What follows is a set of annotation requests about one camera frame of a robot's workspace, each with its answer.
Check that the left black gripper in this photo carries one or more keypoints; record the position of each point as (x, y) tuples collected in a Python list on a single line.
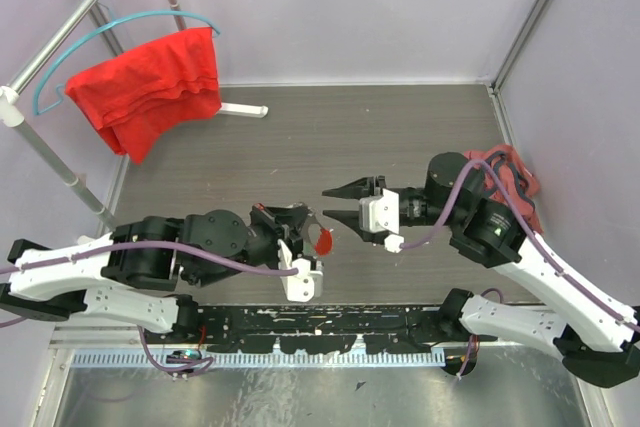
[(285, 224)]

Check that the metal key holder red handle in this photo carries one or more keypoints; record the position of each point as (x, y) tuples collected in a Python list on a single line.
[(318, 238)]

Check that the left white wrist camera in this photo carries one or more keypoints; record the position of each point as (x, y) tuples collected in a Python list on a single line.
[(305, 275)]

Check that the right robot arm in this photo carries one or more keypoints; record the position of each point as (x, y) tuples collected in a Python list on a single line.
[(593, 335)]

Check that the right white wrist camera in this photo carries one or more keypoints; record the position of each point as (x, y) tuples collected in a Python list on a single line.
[(379, 220)]

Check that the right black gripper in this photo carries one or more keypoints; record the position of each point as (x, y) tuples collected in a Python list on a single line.
[(353, 189)]

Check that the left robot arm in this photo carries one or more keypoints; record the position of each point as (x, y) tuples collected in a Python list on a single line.
[(131, 274)]

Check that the white clothes rack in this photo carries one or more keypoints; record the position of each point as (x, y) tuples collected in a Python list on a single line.
[(41, 64)]

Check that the teal clothes hanger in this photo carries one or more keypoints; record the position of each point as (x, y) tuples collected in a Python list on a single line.
[(38, 110)]

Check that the red cloth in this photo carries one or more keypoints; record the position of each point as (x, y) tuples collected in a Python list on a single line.
[(134, 98)]

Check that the reddish shirt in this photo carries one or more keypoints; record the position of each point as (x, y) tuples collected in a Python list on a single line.
[(519, 182)]

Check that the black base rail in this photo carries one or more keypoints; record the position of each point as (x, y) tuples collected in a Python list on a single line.
[(316, 329)]

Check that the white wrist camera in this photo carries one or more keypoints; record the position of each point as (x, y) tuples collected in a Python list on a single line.
[(305, 275), (379, 220)]

